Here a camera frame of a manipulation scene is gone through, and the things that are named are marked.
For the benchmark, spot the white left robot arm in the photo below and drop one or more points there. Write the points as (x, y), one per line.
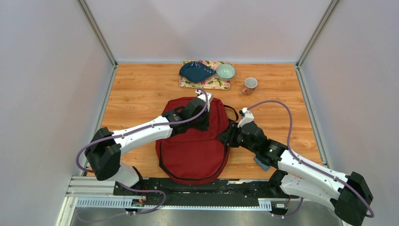
(107, 147)

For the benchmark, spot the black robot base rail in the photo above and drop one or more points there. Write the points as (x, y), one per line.
(220, 194)

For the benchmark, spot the dark blue leaf plate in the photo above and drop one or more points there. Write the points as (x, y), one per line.
(196, 71)

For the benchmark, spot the red student backpack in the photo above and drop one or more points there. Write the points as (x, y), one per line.
(196, 157)

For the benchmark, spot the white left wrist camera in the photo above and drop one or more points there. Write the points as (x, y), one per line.
(206, 97)

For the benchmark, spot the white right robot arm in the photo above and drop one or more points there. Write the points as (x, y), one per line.
(347, 195)

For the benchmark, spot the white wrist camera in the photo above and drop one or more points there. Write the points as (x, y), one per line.
(246, 117)
(206, 97)

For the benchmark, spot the blue leather wallet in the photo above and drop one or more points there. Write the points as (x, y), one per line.
(262, 165)

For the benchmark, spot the pink patterned mug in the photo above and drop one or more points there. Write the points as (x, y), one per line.
(250, 84)

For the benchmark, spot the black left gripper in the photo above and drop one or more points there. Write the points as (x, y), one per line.
(204, 126)

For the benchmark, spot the floral rectangular tray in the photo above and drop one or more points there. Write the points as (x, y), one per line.
(213, 82)

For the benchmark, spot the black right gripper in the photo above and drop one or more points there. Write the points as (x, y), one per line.
(227, 137)

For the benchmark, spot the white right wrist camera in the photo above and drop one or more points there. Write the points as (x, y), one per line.
(246, 117)

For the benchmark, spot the pale green ceramic bowl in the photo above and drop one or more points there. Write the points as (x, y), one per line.
(225, 71)

